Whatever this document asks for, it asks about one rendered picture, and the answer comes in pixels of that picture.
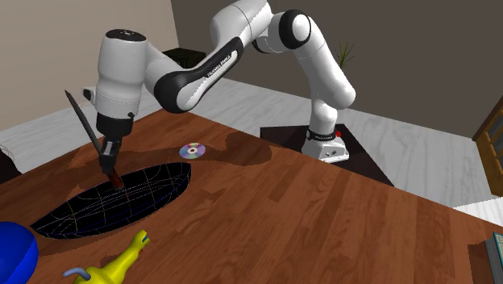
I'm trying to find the dark knife with brown handle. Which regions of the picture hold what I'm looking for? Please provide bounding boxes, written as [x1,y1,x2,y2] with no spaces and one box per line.
[64,89,126,192]

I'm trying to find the black oval plate with lines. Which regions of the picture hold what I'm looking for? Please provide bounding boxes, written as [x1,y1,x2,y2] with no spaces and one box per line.
[30,161,193,240]

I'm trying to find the shiny compact disc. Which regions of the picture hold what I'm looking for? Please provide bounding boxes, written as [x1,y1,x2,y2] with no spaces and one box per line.
[179,141,207,161]

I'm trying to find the blue bowl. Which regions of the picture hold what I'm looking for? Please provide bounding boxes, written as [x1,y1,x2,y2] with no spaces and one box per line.
[0,220,39,284]

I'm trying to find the dark robot stand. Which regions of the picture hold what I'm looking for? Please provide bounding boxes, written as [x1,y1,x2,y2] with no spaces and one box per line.
[260,123,396,188]

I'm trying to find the wooden table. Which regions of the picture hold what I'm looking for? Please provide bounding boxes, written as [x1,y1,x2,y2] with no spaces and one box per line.
[0,108,503,284]

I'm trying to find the green potted plant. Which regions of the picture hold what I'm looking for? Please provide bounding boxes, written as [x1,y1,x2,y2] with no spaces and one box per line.
[335,40,357,70]

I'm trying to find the wooden bookshelf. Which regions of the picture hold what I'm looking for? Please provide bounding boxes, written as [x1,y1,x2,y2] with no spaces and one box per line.
[472,95,503,198]

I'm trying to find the grey book with teal cover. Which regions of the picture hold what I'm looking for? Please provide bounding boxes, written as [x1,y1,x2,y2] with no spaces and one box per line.
[483,231,503,284]

